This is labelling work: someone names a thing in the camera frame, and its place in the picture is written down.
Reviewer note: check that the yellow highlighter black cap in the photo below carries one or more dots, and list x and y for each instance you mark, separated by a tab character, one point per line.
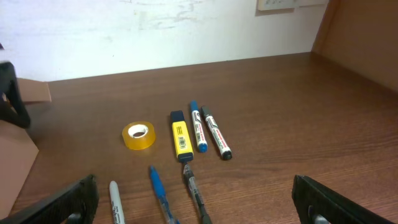
183	146

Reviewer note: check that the blue whiteboard marker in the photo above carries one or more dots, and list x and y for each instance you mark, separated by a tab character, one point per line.
198	128

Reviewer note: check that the blue ballpoint pen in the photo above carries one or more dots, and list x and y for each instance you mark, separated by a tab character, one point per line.
161	196

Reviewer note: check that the black whiteboard marker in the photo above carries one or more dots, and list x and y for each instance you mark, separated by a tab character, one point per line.
224	149

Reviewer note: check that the paper sheet on wall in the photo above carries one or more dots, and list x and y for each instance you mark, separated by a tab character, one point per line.
268	5

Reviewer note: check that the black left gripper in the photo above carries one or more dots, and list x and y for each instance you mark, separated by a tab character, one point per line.
12	107

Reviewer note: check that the black sharpie permanent marker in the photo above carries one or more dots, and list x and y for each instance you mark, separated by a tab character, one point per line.
117	208

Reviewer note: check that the yellow clear tape roll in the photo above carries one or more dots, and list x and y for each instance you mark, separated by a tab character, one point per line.
138	135

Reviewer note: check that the brown cardboard side panel right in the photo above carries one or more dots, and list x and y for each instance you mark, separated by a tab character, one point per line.
361	36

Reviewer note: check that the black gel pen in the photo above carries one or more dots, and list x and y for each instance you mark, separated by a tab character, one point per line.
190	182

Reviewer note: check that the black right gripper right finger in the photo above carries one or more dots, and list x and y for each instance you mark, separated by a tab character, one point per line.
316	203

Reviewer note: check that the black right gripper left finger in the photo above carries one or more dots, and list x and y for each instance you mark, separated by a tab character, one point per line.
75	204

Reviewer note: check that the open brown cardboard box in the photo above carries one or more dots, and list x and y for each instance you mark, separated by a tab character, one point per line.
18	151

